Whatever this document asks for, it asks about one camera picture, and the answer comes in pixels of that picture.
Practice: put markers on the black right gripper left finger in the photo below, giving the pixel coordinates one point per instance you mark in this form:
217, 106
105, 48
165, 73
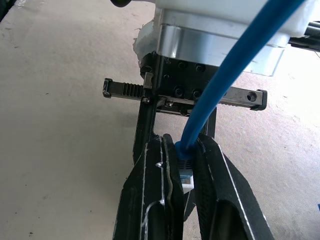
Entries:
152, 190

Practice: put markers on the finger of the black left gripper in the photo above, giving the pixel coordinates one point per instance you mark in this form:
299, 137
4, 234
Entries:
145, 122
212, 122

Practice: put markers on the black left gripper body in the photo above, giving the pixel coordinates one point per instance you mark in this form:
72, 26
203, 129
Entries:
182, 72

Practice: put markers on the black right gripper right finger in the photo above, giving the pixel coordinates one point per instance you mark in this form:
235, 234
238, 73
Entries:
225, 200

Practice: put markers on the white coupler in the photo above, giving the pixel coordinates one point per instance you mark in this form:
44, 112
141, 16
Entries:
188, 184

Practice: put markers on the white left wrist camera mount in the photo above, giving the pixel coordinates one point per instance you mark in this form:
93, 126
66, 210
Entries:
175, 6

